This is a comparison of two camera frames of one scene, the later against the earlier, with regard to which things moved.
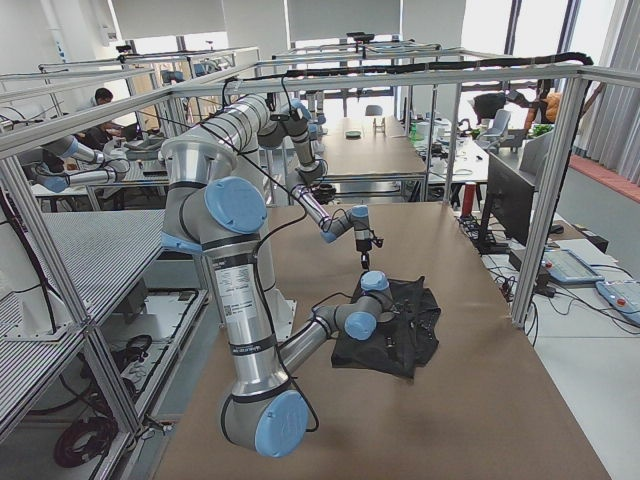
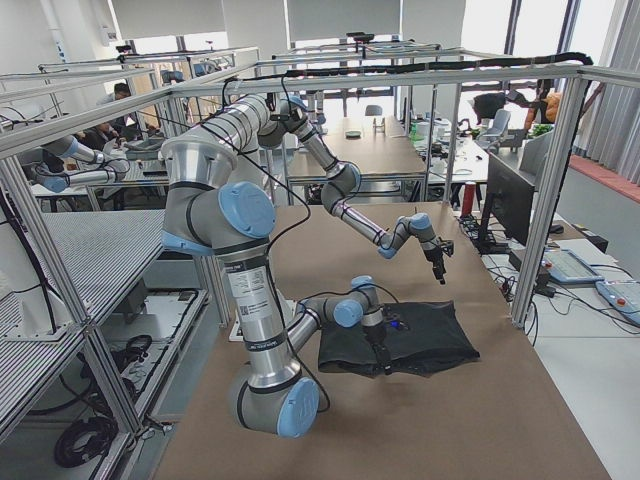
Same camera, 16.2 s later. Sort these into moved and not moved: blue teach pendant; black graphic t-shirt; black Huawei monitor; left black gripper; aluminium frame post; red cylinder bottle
Moved: left black gripper; black graphic t-shirt
Not moved: red cylinder bottle; blue teach pendant; black Huawei monitor; aluminium frame post
